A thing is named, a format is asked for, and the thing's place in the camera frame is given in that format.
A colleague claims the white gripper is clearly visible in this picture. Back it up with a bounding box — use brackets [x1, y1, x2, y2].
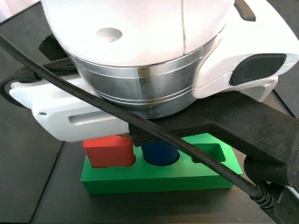
[10, 80, 129, 142]

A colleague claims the blue cylinder block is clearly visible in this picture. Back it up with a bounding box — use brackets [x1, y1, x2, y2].
[142, 142, 181, 166]

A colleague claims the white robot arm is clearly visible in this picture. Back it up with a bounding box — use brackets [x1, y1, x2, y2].
[42, 0, 299, 118]

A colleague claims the red rounded block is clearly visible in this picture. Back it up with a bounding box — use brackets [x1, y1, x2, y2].
[83, 136, 135, 168]

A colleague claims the green shape sorter base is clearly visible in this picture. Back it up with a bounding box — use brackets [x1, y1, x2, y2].
[79, 132, 245, 196]

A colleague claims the black cable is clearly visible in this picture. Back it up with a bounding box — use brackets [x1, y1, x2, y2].
[0, 34, 278, 211]

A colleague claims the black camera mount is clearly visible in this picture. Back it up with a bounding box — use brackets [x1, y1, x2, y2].
[127, 91, 299, 224]

